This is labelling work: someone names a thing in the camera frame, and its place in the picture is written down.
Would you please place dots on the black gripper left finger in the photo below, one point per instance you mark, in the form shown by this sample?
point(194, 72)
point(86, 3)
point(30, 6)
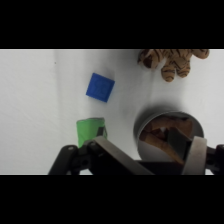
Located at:
point(115, 155)

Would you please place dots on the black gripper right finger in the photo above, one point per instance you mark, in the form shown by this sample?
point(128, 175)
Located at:
point(196, 156)

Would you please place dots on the green triangle block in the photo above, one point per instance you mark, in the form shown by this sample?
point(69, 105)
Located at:
point(87, 130)

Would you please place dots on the round metal bowl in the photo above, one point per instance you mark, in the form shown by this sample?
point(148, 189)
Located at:
point(145, 126)

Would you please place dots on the brown plush toy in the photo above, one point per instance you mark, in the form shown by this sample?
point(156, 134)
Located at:
point(160, 133)

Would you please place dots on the blue square block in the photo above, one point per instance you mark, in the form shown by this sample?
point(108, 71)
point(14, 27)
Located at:
point(100, 87)

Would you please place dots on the striped tiger plush toy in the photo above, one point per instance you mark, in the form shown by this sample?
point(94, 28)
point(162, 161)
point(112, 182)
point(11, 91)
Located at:
point(173, 63)

